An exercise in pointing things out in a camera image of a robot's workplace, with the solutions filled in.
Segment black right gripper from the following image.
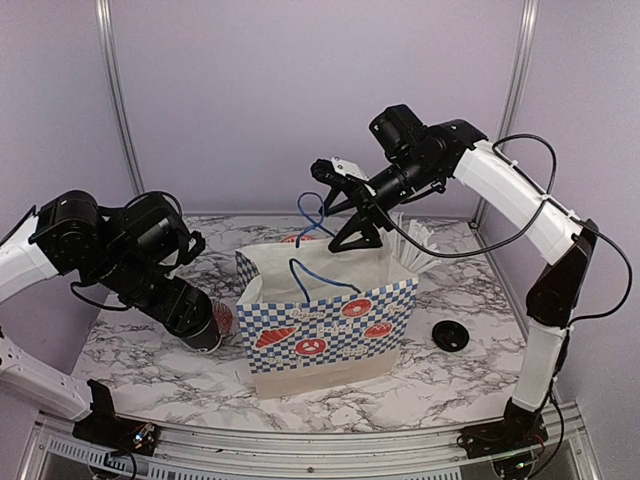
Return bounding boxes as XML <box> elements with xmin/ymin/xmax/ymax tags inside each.
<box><xmin>320</xmin><ymin>152</ymin><xmax>441</xmax><ymax>252</ymax></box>

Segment black paper coffee cup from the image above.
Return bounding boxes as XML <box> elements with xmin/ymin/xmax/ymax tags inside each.
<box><xmin>180</xmin><ymin>320</ymin><xmax>222</xmax><ymax>354</ymax></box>

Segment blue checkered paper bag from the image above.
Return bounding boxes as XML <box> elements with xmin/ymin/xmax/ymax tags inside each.
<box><xmin>235</xmin><ymin>237</ymin><xmax>419</xmax><ymax>399</ymax></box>

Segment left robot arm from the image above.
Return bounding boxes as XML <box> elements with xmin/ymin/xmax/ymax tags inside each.
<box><xmin>1</xmin><ymin>190</ymin><xmax>221</xmax><ymax>354</ymax></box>

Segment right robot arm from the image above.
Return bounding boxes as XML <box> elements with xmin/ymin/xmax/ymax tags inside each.
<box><xmin>311</xmin><ymin>104</ymin><xmax>606</xmax><ymax>450</ymax></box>

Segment red patterned bowl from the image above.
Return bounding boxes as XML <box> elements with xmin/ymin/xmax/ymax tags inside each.
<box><xmin>213</xmin><ymin>301</ymin><xmax>234</xmax><ymax>335</ymax></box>
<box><xmin>280</xmin><ymin>234</ymin><xmax>315</xmax><ymax>243</ymax></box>

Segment bundle of white straws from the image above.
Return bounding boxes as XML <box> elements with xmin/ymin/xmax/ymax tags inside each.
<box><xmin>389</xmin><ymin>211</ymin><xmax>444</xmax><ymax>276</ymax></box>

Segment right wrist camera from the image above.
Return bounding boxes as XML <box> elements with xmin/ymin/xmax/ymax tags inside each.
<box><xmin>311</xmin><ymin>157</ymin><xmax>368</xmax><ymax>189</ymax></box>

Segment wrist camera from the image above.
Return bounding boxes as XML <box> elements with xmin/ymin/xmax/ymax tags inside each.
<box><xmin>175</xmin><ymin>231</ymin><xmax>206</xmax><ymax>267</ymax></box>
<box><xmin>311</xmin><ymin>157</ymin><xmax>368</xmax><ymax>189</ymax></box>

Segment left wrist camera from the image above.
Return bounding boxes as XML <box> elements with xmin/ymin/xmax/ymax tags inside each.
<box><xmin>175</xmin><ymin>231</ymin><xmax>206</xmax><ymax>267</ymax></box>

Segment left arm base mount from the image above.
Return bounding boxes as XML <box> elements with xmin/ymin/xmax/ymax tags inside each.
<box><xmin>72</xmin><ymin>380</ymin><xmax>160</xmax><ymax>457</ymax></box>

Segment right aluminium frame post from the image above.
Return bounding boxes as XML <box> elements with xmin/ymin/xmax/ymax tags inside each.
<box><xmin>472</xmin><ymin>0</ymin><xmax>540</xmax><ymax>226</ymax></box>

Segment aluminium frame post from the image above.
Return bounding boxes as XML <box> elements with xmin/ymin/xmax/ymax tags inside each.
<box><xmin>95</xmin><ymin>0</ymin><xmax>145</xmax><ymax>195</ymax></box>
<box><xmin>472</xmin><ymin>0</ymin><xmax>540</xmax><ymax>226</ymax></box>

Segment aluminium front rail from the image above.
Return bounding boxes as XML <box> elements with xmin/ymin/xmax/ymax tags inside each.
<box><xmin>17</xmin><ymin>404</ymin><xmax>601</xmax><ymax>479</ymax></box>

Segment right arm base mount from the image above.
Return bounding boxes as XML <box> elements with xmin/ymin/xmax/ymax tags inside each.
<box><xmin>457</xmin><ymin>419</ymin><xmax>549</xmax><ymax>459</ymax></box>

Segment left aluminium frame post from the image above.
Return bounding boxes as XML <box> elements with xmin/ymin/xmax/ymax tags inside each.
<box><xmin>95</xmin><ymin>0</ymin><xmax>145</xmax><ymax>195</ymax></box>

